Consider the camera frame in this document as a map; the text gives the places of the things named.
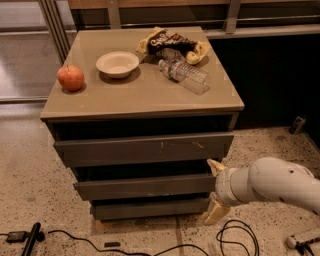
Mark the grey bottom drawer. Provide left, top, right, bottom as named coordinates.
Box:
left=90, top=198, right=209, bottom=221

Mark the black power adapter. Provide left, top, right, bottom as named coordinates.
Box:
left=6, top=231, right=28, bottom=243

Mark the small black floor block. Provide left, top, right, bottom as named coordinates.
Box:
left=104, top=242, right=121, bottom=248

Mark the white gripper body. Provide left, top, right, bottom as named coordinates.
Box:
left=215, top=168, right=250, bottom=206

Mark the metal railing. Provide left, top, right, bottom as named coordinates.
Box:
left=35, top=0, right=320, bottom=60

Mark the white paper bowl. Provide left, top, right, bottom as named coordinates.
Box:
left=96, top=51, right=139, bottom=79

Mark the grey drawer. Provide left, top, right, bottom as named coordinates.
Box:
left=54, top=132, right=233, bottom=167
left=74, top=174, right=216, bottom=201
left=90, top=198, right=209, bottom=221

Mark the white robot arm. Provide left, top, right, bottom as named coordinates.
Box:
left=204, top=157, right=320, bottom=225

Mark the dark wall device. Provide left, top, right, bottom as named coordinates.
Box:
left=289, top=116, right=306, bottom=135

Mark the white power strip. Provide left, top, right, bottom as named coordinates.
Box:
left=286, top=228, right=320, bottom=249

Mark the red apple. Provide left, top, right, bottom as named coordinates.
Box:
left=57, top=64, right=84, bottom=91

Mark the brown chip bag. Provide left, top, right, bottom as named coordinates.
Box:
left=136, top=27, right=210, bottom=65

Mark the clear plastic water bottle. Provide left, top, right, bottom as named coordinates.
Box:
left=158, top=59, right=210, bottom=95

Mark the black bar tool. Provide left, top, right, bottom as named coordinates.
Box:
left=21, top=222, right=45, bottom=256

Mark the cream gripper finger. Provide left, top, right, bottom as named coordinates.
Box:
left=203, top=193, right=231, bottom=225
left=207, top=159, right=225, bottom=177

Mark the black coiled cable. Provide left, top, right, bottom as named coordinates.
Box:
left=215, top=219, right=261, bottom=256

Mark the grey drawer cabinet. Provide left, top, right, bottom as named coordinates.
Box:
left=41, top=29, right=244, bottom=208

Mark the black floor cable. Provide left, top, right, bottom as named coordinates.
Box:
left=47, top=229, right=210, bottom=256

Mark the grey top drawer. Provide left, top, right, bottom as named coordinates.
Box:
left=54, top=132, right=233, bottom=167

